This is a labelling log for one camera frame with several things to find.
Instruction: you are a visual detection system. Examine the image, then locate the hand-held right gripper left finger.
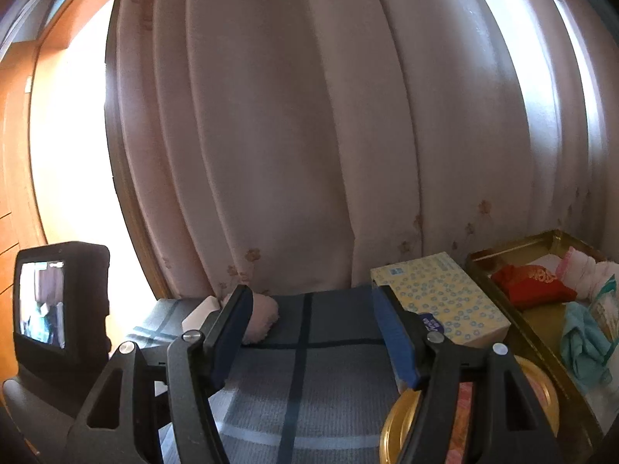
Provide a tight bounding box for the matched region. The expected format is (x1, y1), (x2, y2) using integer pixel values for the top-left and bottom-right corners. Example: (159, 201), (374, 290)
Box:
(68, 285), (255, 464)

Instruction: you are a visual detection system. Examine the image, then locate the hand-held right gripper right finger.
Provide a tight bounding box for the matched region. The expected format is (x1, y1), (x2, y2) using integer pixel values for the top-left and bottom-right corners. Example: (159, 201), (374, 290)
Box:
(371, 284), (564, 464)

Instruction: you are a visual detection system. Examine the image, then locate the red embroidered pouch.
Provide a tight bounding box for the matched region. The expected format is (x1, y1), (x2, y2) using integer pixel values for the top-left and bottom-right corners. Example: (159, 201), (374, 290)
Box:
(491, 263), (578, 310)

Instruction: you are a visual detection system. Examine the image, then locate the pale pink curtain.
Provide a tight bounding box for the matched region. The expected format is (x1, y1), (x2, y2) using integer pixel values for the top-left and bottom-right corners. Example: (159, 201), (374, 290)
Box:
(106, 0), (615, 300)

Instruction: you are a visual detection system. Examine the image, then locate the pink fluffy cloth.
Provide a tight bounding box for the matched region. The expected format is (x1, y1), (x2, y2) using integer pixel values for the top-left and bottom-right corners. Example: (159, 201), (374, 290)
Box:
(220, 292), (280, 345)

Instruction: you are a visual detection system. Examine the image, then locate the blue plaid cloth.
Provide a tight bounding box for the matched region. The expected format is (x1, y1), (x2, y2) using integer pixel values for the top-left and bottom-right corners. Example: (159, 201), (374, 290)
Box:
(116, 283), (426, 464)

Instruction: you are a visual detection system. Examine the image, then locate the white paper sheet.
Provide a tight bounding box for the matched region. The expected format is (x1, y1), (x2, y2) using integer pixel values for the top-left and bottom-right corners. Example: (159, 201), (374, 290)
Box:
(484, 250), (569, 276)

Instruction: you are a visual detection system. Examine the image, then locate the white pink-edged gauze cloth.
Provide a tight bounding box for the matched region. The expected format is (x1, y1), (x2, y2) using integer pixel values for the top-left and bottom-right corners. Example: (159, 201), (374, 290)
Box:
(556, 246), (619, 295)

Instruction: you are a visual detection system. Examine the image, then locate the round yellow tin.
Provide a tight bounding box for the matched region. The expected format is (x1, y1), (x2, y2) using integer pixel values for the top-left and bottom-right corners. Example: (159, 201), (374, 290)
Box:
(380, 355), (562, 464)

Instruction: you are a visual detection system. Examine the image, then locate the white foam block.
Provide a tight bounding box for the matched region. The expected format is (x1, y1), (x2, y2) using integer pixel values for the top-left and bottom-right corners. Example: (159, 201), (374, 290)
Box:
(181, 296), (223, 332)

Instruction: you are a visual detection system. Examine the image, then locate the golden tray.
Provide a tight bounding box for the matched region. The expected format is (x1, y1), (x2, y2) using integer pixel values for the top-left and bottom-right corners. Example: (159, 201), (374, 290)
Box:
(467, 230), (619, 464)

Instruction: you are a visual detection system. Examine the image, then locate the teal cloth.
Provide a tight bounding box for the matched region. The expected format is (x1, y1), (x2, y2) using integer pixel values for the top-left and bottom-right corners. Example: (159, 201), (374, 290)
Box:
(560, 302), (615, 387)

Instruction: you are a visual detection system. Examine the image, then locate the wooden door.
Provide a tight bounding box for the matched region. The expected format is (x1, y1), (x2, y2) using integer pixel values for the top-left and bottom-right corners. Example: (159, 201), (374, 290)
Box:
(0, 41), (49, 262)

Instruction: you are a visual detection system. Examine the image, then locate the yellow patterned tissue box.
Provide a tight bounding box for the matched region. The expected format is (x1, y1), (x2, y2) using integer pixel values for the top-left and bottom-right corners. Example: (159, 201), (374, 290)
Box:
(370, 251), (511, 349)

